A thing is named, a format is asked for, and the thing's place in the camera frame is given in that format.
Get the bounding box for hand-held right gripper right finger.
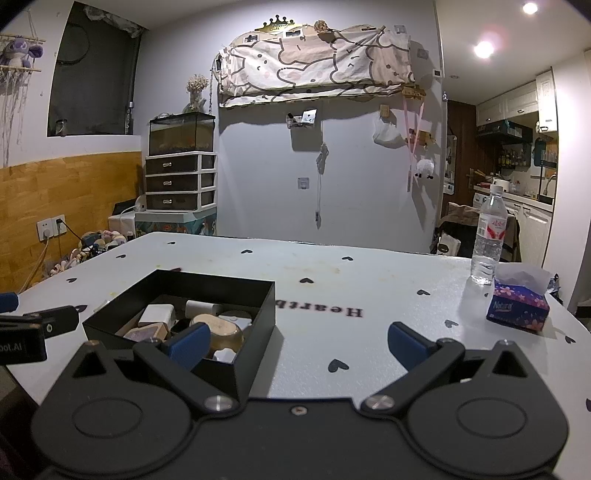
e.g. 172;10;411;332
360;322;539;416

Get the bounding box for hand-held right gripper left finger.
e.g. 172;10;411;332
67;322;241;414

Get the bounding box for beige earbuds case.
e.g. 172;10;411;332
189;314;245;361

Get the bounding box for white wall plug charger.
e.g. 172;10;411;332
185;300;223;319

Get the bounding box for pink brown small box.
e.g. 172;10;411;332
124;322;172;343

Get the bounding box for white power adapter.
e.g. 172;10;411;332
139;304;178;326

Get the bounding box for white round disc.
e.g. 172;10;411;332
217;310;254;330

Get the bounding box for black cardboard box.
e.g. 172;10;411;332
82;269;276;402

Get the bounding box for pile of plush toys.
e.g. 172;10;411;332
46;228;127;278

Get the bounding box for floral tissue box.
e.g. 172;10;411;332
486;265;552;334

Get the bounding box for white appliance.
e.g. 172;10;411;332
108;194;148;241

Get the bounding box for teal printed cabinet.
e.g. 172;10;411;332
135;208;219;237

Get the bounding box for clear water bottle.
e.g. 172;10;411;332
471;185;509;285

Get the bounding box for chair with brown clothes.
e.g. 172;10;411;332
436;203;520;261

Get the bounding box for white plastic drawer unit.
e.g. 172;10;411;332
144;151;218;212

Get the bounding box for pink hanging ribbon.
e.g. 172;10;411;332
403;97;428;192

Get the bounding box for brown wooden door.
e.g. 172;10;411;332
447;102;476;217

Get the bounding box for glass fish tank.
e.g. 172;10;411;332
148;112;217;157

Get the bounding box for macrame hanging shelf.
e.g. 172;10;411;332
0;9;47;167

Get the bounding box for white hanging bag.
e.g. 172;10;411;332
373;117;402;146

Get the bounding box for shelf of spice bottles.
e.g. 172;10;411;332
499;148;532;169

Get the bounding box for dark window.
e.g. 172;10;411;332
48;2;148;137

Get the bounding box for purple plush toy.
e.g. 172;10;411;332
0;37;44;70

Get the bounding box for dried flower bouquet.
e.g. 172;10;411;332
186;74;209;114

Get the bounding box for printed blanket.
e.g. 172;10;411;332
217;25;416;108

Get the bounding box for gold crown ornament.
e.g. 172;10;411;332
254;15;296;33

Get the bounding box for white wall outlet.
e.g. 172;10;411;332
37;213;68;241

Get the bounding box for hanging charger cable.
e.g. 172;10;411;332
315;142;329;229

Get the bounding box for clear wall shelf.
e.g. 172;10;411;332
286;109;319;129

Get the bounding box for white kitchen wall cabinets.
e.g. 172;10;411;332
475;69;559;134

